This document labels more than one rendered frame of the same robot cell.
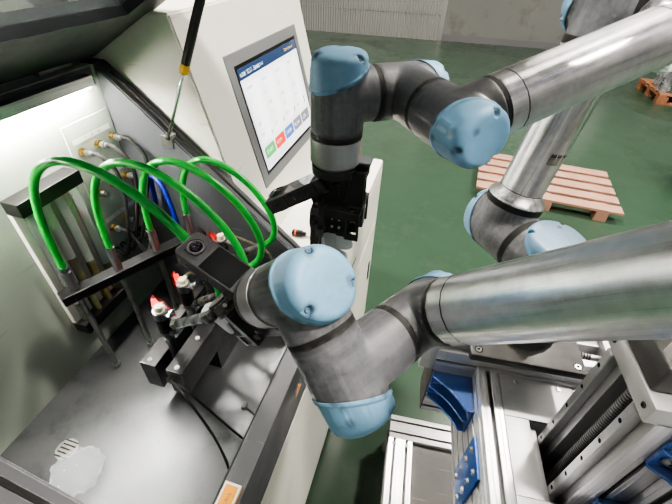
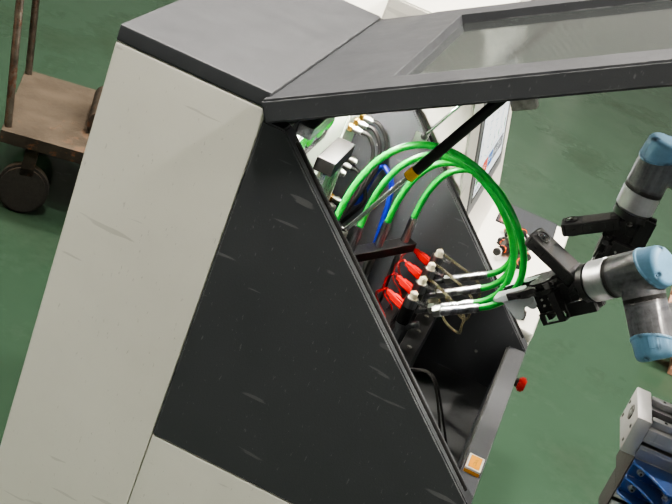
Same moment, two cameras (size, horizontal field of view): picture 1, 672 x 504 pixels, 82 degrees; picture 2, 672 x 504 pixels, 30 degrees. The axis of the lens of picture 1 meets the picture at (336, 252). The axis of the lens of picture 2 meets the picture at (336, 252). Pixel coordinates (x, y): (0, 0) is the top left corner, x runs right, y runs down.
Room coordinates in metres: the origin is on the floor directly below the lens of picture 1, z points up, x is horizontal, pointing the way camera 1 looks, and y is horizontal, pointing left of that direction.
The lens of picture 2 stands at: (-1.68, 0.76, 2.19)
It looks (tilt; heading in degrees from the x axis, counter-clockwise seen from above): 25 degrees down; 353
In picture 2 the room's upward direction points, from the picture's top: 22 degrees clockwise
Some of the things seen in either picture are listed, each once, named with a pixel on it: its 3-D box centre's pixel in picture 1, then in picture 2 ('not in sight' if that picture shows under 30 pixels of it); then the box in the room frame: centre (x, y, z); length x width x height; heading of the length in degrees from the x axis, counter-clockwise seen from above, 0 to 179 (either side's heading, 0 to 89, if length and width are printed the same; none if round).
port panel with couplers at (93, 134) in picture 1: (114, 182); (344, 163); (0.80, 0.53, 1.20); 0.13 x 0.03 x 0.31; 166
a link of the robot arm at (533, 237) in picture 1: (546, 262); not in sight; (0.58, -0.41, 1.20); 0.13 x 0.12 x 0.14; 23
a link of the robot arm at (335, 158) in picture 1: (336, 149); (637, 200); (0.54, 0.01, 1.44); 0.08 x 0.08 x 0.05
